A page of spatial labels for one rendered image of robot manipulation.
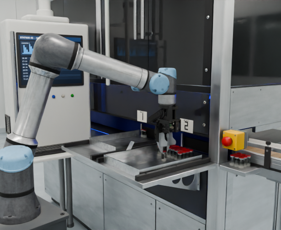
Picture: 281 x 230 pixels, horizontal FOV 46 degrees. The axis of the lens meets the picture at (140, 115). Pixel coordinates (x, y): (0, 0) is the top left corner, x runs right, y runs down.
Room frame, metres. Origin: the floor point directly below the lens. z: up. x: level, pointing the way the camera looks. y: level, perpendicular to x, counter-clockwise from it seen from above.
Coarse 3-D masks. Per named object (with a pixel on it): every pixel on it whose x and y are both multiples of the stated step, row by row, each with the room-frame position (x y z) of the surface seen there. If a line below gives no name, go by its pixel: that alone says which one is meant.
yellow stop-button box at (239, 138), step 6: (228, 132) 1.31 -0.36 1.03; (234, 132) 1.30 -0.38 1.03; (240, 132) 1.30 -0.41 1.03; (246, 132) 1.32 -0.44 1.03; (234, 138) 1.29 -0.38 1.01; (240, 138) 1.29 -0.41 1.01; (246, 138) 1.32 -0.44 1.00; (234, 144) 1.29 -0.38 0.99; (240, 144) 1.29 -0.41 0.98; (246, 144) 1.32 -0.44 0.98; (234, 150) 1.29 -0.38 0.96
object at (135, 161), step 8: (120, 152) 1.43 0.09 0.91; (128, 152) 1.46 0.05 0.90; (136, 152) 1.49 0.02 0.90; (144, 152) 1.52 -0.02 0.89; (152, 152) 1.54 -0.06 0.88; (104, 160) 1.38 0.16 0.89; (112, 160) 1.33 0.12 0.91; (120, 160) 1.41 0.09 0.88; (128, 160) 1.41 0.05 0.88; (136, 160) 1.41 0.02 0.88; (144, 160) 1.41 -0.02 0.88; (152, 160) 1.41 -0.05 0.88; (160, 160) 1.41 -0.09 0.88; (168, 160) 1.41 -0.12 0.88; (176, 160) 1.41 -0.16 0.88; (184, 160) 1.32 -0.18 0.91; (192, 160) 1.35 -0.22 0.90; (120, 168) 1.28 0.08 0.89; (128, 168) 1.23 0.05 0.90; (136, 168) 1.19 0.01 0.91; (144, 168) 1.19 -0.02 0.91; (152, 168) 1.22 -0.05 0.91; (160, 168) 1.24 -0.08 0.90
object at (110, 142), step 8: (96, 136) 1.75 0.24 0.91; (104, 136) 1.78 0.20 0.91; (112, 136) 1.81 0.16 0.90; (120, 136) 1.84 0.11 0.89; (128, 136) 1.88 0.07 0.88; (136, 136) 1.89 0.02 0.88; (96, 144) 1.66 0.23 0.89; (104, 144) 1.60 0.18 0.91; (112, 144) 1.70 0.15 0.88; (120, 144) 1.70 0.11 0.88; (128, 144) 1.57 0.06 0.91; (136, 144) 1.59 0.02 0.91; (144, 144) 1.62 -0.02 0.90
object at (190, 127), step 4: (184, 120) 1.52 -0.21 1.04; (188, 120) 1.50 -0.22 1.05; (192, 120) 1.48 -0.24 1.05; (184, 124) 1.52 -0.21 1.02; (188, 124) 1.50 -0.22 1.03; (192, 124) 1.48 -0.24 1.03; (184, 128) 1.52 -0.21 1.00; (188, 128) 1.50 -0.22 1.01; (192, 128) 1.48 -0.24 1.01; (192, 132) 1.48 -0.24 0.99
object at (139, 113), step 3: (138, 111) 1.80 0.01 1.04; (141, 111) 1.78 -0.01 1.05; (144, 111) 1.76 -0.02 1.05; (138, 114) 1.80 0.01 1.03; (141, 114) 1.78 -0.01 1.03; (144, 114) 1.76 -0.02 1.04; (138, 117) 1.80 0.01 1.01; (141, 117) 1.78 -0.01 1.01; (144, 117) 1.76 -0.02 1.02; (138, 120) 1.80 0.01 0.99; (141, 120) 1.78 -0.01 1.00; (144, 120) 1.76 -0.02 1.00
